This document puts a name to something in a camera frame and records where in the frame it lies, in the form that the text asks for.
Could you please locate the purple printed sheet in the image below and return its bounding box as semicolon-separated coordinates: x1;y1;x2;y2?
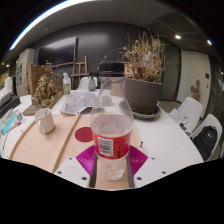
0;108;22;133

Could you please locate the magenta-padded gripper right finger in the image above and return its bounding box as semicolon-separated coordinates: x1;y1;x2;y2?
124;144;168;189

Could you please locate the black wall screen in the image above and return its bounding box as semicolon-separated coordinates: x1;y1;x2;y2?
36;36;78;68

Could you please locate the long ceiling light strip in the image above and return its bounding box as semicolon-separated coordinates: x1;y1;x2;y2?
9;0;98;51

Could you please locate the wooden figure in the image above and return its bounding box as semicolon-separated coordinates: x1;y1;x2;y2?
190;79;202;102

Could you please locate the flat round red coaster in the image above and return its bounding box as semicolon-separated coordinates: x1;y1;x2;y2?
74;126;94;143

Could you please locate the black flat box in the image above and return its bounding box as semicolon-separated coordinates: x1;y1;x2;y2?
0;93;22;118

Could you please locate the grey plant saucer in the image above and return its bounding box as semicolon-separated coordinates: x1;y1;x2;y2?
119;99;162;121

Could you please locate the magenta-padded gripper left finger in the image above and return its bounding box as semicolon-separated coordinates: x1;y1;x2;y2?
54;144;99;189

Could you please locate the wooden easel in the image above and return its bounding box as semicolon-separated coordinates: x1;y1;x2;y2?
70;55;90;90

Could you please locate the clear red-labelled drink bottle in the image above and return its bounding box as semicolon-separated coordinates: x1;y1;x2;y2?
89;61;135;182

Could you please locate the grey printed newspaper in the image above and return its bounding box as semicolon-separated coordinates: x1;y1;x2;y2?
59;90;99;116

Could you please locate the grey pot with dried plant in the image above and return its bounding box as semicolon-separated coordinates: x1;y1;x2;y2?
103;30;168;116

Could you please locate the white ceramic mug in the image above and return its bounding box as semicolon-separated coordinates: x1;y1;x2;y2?
34;107;56;135

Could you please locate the printed paper sheet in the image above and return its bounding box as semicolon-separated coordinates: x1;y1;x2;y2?
169;108;189;127

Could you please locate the white cabinet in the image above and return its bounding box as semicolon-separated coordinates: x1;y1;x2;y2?
14;48;36;98

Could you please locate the dark grey bottle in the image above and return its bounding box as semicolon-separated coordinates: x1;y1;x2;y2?
87;70;98;93

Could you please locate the black backpack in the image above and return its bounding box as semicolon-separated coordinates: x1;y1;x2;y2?
192;125;218;162

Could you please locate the white chair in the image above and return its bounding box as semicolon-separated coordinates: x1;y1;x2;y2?
189;113;223;163
175;96;204;134
78;76;98;92

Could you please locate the white green-labelled spray bottle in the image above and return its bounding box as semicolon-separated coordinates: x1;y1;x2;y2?
62;72;72;96

